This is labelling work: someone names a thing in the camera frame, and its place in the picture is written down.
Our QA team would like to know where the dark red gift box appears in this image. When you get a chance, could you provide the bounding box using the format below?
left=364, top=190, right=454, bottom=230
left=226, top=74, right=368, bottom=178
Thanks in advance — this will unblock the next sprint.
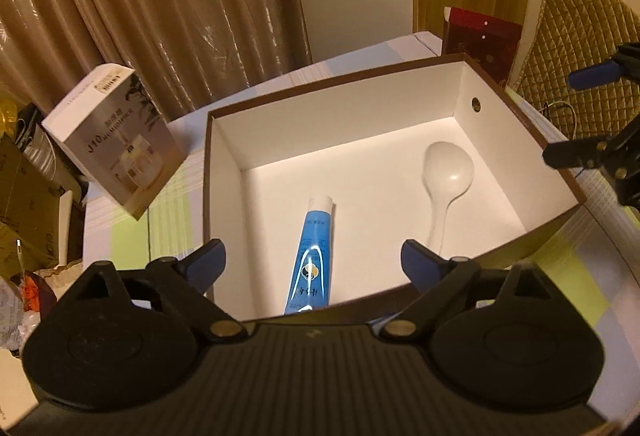
left=442, top=7, right=523, bottom=86

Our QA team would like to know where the blue white tube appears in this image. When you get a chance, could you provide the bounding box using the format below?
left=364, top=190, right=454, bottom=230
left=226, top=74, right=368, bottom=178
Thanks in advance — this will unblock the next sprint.
left=284, top=194, right=334, bottom=315

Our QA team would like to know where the clutter pile beside table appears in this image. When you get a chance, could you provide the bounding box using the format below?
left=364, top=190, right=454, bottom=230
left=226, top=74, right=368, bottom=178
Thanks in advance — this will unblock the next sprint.
left=1, top=98, right=85, bottom=357

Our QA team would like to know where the white humidifier product box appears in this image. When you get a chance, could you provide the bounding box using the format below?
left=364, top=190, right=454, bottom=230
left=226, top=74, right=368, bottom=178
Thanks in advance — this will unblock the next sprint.
left=42, top=63, right=186, bottom=219

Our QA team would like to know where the white plastic spoon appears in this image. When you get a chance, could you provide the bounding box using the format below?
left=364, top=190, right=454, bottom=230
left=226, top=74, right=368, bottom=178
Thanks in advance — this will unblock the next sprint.
left=422, top=141, right=474, bottom=254

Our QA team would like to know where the brown cardboard box white inside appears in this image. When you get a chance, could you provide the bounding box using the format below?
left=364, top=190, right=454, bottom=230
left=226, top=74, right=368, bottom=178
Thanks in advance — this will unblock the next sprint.
left=204, top=55, right=586, bottom=320

